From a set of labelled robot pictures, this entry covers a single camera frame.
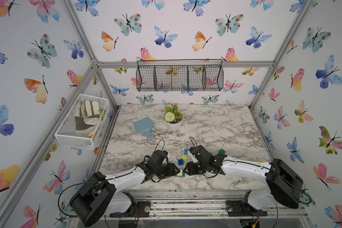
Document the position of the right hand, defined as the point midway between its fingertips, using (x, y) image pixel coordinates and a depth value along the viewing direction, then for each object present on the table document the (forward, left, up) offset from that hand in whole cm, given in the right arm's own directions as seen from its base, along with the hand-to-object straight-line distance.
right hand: (186, 170), depth 81 cm
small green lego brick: (+15, -23, -5) cm, 28 cm away
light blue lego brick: (+17, 0, -9) cm, 19 cm away
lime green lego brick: (+10, +1, -5) cm, 11 cm away
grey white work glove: (+17, +54, +23) cm, 61 cm away
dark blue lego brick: (+7, +3, -6) cm, 10 cm away
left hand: (0, +4, -2) cm, 5 cm away
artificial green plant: (+31, +10, +11) cm, 35 cm away
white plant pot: (+31, +9, -1) cm, 32 cm away
